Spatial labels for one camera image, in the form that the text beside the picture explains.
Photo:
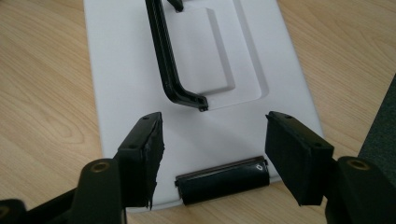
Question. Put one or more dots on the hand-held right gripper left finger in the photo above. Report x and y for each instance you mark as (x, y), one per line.
(141, 168)

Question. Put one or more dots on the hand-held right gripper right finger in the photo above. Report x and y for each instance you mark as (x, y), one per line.
(295, 161)

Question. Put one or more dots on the black case latch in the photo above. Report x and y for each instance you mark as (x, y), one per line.
(222, 182)

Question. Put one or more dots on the white plastic box lid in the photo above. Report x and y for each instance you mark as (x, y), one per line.
(124, 77)

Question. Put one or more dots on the dark grey cloth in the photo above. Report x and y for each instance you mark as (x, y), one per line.
(381, 133)

